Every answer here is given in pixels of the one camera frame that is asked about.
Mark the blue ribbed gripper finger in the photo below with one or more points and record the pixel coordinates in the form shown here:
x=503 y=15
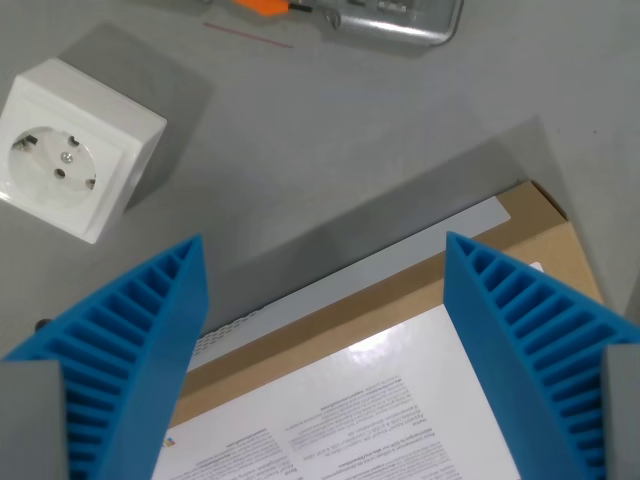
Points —
x=520 y=340
x=150 y=340

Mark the orange plastic part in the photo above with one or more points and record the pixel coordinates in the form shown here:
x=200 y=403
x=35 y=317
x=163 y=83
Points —
x=265 y=6

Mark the white wall socket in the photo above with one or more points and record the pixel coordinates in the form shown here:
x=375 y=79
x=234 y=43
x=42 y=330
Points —
x=70 y=150

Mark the brown cardboard box with label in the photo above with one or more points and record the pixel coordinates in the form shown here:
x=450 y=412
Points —
x=360 y=360

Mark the grey metal device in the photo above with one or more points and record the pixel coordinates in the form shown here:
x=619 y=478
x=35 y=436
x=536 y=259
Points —
x=400 y=20

